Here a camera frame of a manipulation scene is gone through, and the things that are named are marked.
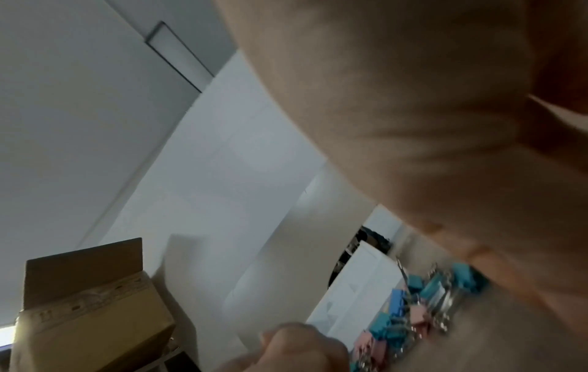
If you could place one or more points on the white compartment organizer tray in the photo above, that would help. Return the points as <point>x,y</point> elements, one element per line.
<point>363,283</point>

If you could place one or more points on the person's right hand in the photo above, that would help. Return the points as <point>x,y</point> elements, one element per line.
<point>436,127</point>

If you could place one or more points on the ceiling light panel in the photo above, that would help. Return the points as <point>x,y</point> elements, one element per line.
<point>7,336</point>

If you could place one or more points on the person's left hand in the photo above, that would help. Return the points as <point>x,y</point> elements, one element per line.
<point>303,352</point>

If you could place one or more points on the group of coloured binder clips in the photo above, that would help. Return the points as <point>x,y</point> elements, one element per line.
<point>399,316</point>

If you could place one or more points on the brown cardboard box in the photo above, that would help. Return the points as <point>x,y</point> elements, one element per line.
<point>92,327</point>

